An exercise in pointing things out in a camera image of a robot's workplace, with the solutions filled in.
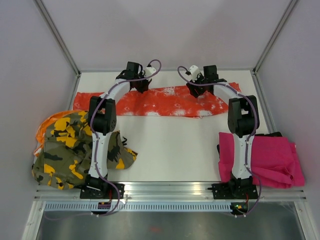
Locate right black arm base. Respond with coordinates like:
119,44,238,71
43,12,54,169
207,183,259,200

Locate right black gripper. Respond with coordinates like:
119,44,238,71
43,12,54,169
186,70,208,98

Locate camouflage trousers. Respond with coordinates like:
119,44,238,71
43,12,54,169
31,110,139,191

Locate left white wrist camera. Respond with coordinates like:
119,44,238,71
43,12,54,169
144,66,157,78

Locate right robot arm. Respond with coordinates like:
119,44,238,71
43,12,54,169
186,65,260,198

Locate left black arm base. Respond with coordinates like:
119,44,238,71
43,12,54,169
79,182,125,200

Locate aluminium frame rail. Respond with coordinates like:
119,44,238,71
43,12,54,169
33,181,307,202

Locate orange plastic bag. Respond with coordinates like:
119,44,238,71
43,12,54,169
33,110,75,157

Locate orange white tie-dye trousers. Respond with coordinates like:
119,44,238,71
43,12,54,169
72,81,242,119

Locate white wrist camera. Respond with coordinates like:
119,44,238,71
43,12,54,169
189,65,201,78
144,66,157,78

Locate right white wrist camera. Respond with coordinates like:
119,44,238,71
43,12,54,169
189,65,201,78

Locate pink folded trousers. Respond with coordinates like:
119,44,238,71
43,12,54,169
218,132,305,189

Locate slotted white cable duct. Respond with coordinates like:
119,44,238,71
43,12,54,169
44,201,232,213

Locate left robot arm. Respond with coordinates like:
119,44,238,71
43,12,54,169
85,61,159,199

